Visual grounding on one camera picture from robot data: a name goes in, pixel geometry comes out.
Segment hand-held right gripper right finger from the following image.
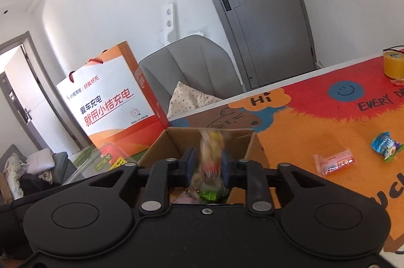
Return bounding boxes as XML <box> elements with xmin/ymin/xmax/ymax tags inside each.
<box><xmin>220</xmin><ymin>150</ymin><xmax>367</xmax><ymax>214</ymax></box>

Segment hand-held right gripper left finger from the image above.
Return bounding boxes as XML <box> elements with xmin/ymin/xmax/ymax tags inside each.
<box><xmin>90</xmin><ymin>146</ymin><xmax>198</xmax><ymax>214</ymax></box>

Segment yellow red snack packet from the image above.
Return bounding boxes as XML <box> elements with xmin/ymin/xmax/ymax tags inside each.
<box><xmin>191</xmin><ymin>128</ymin><xmax>232</xmax><ymax>193</ymax></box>

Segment brown cardboard box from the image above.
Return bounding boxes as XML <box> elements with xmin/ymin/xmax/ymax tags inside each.
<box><xmin>136</xmin><ymin>127</ymin><xmax>271</xmax><ymax>205</ymax></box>

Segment lime green snack packet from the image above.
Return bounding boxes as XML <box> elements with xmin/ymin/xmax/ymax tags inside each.
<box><xmin>199</xmin><ymin>187</ymin><xmax>226</xmax><ymax>204</ymax></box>

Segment dotted white cushion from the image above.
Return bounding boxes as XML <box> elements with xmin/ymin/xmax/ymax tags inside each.
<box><xmin>167</xmin><ymin>81</ymin><xmax>223</xmax><ymax>121</ymax></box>

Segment clear plastic box green label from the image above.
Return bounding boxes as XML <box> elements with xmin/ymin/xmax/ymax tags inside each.
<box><xmin>63</xmin><ymin>142</ymin><xmax>139</xmax><ymax>186</ymax></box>

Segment colourful printed table mat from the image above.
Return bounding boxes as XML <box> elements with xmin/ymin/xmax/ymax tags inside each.
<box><xmin>170</xmin><ymin>55</ymin><xmax>404</xmax><ymax>254</ymax></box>

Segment orange white paper bag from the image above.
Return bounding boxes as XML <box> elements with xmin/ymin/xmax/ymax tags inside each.
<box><xmin>56</xmin><ymin>41</ymin><xmax>169</xmax><ymax>150</ymax></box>

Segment grey chair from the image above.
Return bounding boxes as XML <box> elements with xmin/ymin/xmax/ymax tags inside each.
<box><xmin>139</xmin><ymin>35</ymin><xmax>243</xmax><ymax>112</ymax></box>

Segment clear pink snack packet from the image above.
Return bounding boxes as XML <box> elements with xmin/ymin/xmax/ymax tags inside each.
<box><xmin>313</xmin><ymin>148</ymin><xmax>357</xmax><ymax>176</ymax></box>

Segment dark sofa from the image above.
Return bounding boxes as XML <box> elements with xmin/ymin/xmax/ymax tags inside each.
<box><xmin>0</xmin><ymin>143</ymin><xmax>76</xmax><ymax>202</ymax></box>

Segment grey door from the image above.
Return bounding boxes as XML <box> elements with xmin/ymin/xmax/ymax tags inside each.
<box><xmin>189</xmin><ymin>0</ymin><xmax>317</xmax><ymax>91</ymax></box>

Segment white pillow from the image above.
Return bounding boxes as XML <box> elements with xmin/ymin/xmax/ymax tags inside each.
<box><xmin>27</xmin><ymin>148</ymin><xmax>54</xmax><ymax>172</ymax></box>

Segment small blue white snack packet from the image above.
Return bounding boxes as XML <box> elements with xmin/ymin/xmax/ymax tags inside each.
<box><xmin>371</xmin><ymin>132</ymin><xmax>404</xmax><ymax>161</ymax></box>

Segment white interior door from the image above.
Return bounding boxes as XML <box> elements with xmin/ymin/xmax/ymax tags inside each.
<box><xmin>5</xmin><ymin>45</ymin><xmax>81</xmax><ymax>152</ymax></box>

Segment floral pillow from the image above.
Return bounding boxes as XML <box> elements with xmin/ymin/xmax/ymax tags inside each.
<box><xmin>3</xmin><ymin>154</ymin><xmax>24</xmax><ymax>201</ymax></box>

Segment yellow tape roll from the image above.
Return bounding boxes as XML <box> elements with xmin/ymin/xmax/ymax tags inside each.
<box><xmin>383</xmin><ymin>48</ymin><xmax>404</xmax><ymax>80</ymax></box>

